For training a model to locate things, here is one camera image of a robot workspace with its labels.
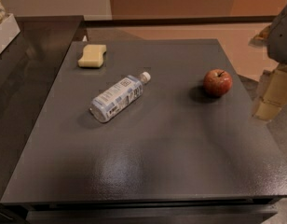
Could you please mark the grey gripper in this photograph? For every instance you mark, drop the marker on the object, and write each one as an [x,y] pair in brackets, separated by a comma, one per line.
[281,37]

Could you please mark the blue labelled plastic bottle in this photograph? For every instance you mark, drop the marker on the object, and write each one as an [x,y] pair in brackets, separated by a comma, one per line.
[112,101]

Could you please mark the red apple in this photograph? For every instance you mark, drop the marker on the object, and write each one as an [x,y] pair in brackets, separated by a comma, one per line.
[217,82]

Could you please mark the yellow sponge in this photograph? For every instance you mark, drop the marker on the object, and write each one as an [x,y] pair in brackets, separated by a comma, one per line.
[92,56]

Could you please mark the dark side table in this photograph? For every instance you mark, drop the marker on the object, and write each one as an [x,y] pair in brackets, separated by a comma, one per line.
[28,68]

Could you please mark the white box at left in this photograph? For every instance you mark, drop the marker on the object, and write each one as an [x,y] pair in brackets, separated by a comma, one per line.
[9,29]

